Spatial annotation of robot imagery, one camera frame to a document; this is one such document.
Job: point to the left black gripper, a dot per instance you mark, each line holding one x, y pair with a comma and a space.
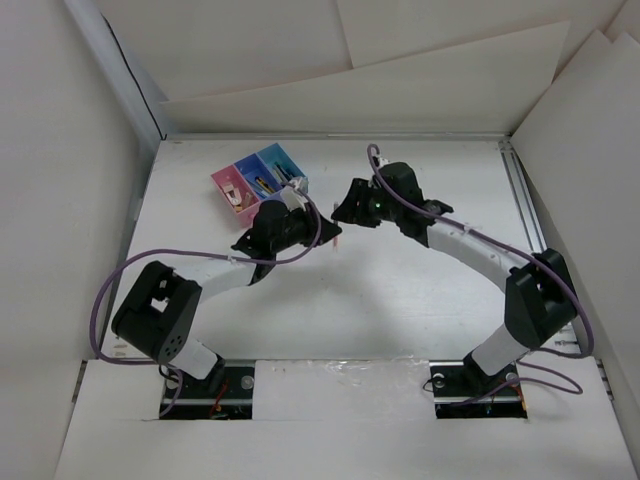
327, 231

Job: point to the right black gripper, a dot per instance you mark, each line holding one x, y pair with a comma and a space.
350, 211

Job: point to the yellow utility knife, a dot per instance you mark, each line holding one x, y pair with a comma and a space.
264, 185

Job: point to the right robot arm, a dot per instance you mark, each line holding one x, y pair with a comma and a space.
539, 297

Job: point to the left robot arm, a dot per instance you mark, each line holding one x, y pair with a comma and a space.
157, 314

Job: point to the light blue container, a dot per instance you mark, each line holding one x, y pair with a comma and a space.
276, 153

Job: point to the pink container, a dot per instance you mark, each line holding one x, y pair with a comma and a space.
230, 175

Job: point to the dark blue container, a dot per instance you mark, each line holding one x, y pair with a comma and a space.
252, 166

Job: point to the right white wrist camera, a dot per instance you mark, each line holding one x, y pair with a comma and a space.
381, 161

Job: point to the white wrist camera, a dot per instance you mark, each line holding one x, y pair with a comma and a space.
293, 193
381, 161

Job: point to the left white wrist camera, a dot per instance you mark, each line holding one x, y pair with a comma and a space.
293, 193

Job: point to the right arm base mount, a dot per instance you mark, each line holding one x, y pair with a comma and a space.
459, 394

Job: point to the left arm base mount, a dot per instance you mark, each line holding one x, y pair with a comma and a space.
228, 397

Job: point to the right aluminium rail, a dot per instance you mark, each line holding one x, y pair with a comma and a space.
565, 340

